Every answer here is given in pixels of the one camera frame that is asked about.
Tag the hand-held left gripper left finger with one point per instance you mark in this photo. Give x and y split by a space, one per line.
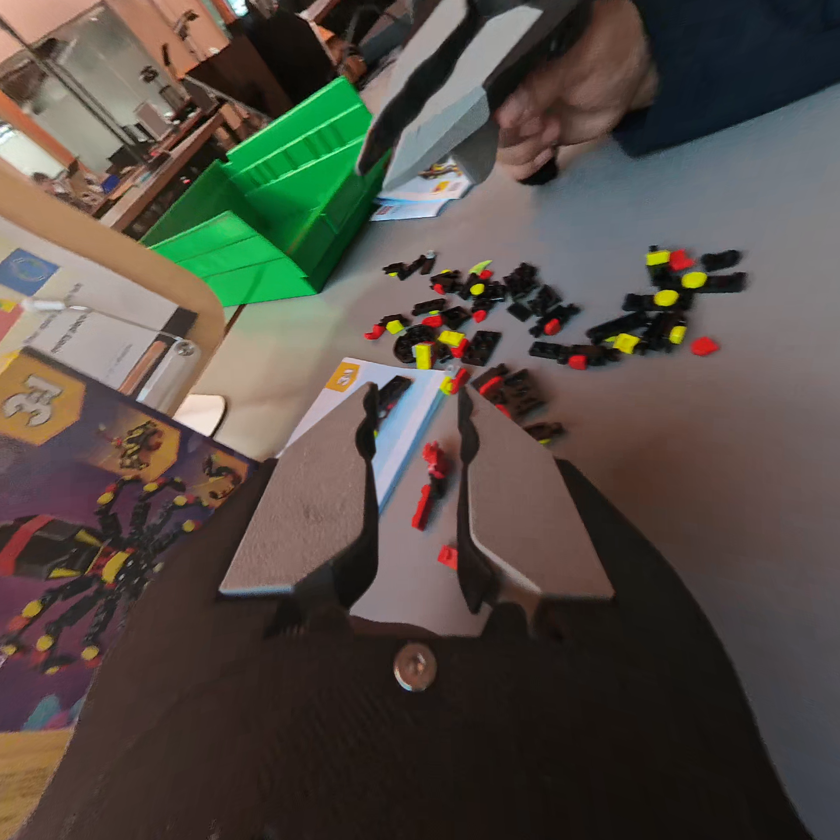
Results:
302 519

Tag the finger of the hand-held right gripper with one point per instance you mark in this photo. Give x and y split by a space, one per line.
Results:
460 92
420 66

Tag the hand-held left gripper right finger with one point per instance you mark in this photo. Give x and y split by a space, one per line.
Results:
532 519

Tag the pile of lego pieces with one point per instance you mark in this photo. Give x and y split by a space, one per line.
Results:
578 315

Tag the person's right forearm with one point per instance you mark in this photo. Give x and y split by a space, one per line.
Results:
735 66

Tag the purple lego set box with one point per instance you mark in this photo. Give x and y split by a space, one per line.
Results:
92 551

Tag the person's right hand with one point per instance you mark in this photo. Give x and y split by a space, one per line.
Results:
578 79

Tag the closed instruction booklet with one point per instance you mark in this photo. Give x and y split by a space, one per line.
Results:
420 190

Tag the open spider instruction booklet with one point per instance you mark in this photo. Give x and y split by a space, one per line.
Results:
394 433

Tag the green plastic bin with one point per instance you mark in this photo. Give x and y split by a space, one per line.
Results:
263 210

